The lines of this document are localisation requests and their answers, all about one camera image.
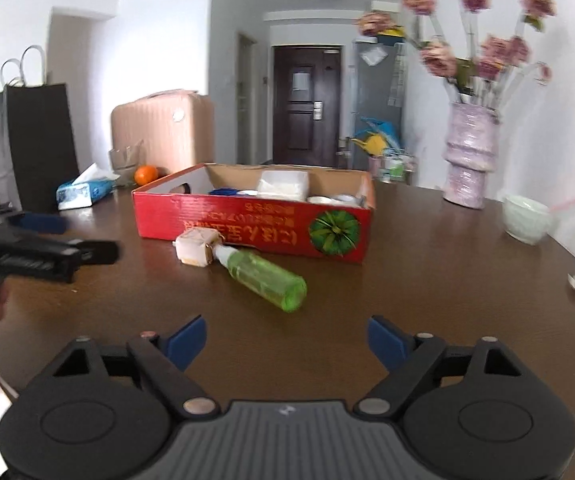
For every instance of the clear glass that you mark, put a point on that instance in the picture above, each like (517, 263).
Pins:
(125, 160)

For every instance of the pink suitcase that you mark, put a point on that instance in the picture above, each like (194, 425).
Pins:
(162, 130)

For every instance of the white charger plug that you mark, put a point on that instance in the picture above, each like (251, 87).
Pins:
(195, 249)

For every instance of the ribbed white bottle cap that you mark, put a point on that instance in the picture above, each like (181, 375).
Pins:
(248, 192)

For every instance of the grey fridge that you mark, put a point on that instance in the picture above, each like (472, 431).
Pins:
(377, 90)

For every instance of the lilac ceramic vase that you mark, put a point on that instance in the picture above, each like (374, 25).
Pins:
(470, 160)

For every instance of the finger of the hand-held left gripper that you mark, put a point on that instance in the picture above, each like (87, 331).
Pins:
(98, 251)
(42, 222)

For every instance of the red cardboard box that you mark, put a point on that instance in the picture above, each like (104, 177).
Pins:
(247, 221)

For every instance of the pale green bowl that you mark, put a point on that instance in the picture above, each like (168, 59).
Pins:
(526, 222)

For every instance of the green spray bottle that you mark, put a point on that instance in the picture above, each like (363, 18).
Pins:
(262, 280)

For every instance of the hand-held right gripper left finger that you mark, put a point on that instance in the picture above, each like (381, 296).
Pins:
(187, 341)

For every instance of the blue tissue pack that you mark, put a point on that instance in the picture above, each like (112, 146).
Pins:
(85, 194)

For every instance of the orange fruit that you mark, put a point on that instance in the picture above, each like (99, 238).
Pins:
(146, 175)

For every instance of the dark wooden door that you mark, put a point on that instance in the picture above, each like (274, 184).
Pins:
(305, 110)

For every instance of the white pill bottle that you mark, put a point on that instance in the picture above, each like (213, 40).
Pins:
(283, 185)

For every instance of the dried pink roses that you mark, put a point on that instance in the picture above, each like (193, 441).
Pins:
(440, 57)

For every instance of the blue lid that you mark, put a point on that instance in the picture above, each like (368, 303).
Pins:
(223, 191)

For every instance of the black paper bag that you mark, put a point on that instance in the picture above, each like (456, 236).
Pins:
(37, 150)

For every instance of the yellow and blue bag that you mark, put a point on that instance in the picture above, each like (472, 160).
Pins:
(377, 140)

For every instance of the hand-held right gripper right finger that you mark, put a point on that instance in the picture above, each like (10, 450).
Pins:
(387, 342)

